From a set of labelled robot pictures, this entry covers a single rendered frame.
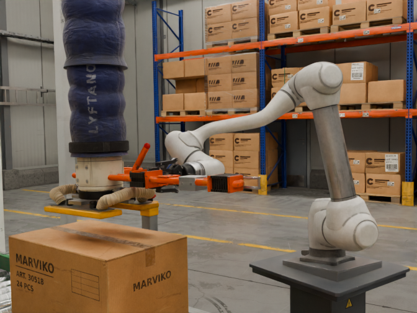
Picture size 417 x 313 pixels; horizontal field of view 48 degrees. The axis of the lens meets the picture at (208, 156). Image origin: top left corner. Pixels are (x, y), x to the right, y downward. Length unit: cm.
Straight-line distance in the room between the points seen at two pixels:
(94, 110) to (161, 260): 60
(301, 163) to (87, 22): 892
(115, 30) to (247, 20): 796
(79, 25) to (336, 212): 119
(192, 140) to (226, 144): 787
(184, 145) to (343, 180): 65
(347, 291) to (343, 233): 22
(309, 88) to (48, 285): 123
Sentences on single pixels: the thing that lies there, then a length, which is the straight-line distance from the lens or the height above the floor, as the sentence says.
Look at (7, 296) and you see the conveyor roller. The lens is 263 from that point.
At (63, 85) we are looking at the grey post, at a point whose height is 179.
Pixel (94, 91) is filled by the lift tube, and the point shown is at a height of 150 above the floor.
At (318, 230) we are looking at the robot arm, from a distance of 206.
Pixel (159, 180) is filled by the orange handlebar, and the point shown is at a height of 119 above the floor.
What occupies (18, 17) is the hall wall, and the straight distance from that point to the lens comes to 1225.
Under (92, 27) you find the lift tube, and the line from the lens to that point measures 178.
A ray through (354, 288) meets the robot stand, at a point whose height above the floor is 75.
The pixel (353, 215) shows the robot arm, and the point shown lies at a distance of 189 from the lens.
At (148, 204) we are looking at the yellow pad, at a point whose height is 108.
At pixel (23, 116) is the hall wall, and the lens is 1198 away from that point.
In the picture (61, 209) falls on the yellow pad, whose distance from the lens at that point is 183.
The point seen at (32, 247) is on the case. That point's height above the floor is 93.
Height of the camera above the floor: 137
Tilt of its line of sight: 4 degrees down
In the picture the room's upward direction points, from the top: 1 degrees counter-clockwise
